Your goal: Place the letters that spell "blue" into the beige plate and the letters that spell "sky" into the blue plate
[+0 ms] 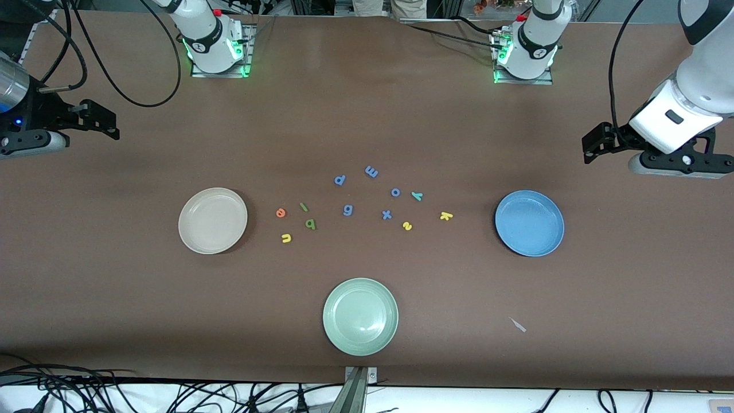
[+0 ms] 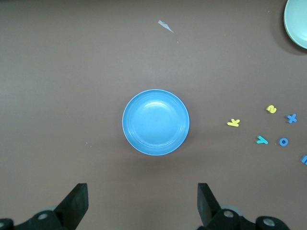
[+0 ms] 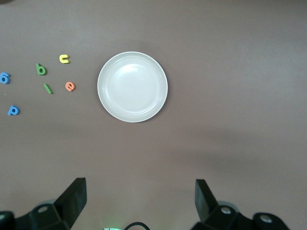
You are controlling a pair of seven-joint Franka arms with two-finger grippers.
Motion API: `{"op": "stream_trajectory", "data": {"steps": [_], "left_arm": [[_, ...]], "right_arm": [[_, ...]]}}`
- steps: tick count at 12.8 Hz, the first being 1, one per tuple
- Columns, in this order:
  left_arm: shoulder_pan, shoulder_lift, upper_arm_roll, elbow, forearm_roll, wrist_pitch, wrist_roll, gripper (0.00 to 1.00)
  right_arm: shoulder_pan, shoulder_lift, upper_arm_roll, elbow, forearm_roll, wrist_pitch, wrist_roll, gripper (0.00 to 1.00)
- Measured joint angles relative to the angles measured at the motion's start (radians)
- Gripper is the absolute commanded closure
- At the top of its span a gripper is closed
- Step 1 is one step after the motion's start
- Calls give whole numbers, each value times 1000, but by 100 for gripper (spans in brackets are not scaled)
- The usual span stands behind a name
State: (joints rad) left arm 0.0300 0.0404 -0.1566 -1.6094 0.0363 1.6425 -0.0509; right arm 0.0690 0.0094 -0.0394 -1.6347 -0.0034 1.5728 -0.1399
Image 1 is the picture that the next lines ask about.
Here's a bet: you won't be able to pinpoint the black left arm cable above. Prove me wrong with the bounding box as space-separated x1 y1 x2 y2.
608 0 654 131

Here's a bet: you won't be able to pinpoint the black cable on table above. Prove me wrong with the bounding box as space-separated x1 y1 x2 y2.
399 20 505 50

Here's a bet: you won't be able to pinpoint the blue plate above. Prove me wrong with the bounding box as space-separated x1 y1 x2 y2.
494 190 565 258

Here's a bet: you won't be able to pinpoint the pale green plate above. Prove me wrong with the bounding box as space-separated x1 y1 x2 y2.
322 278 399 357

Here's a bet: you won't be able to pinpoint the aluminium table frame rail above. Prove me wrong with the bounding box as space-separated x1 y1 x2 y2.
20 9 58 64

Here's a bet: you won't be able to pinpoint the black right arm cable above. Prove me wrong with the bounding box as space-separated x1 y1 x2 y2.
34 0 183 108

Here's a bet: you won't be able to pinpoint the aluminium profile bracket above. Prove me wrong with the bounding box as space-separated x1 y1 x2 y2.
328 366 378 413

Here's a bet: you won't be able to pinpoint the beige brown plate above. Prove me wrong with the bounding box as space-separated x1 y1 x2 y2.
178 188 248 255

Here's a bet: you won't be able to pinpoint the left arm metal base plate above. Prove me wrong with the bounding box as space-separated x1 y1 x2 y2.
492 29 555 85

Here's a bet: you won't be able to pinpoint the person in beige trousers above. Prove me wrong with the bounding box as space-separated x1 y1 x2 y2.
351 0 428 20

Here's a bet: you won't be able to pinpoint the tangled black cables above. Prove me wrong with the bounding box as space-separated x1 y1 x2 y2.
0 353 345 413

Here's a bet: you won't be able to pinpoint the small orange object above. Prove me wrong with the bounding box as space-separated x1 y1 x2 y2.
473 0 517 15

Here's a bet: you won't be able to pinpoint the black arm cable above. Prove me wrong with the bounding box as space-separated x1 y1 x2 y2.
34 0 183 108
608 0 654 131

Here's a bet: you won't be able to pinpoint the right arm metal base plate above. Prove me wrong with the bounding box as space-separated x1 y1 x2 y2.
190 23 254 79

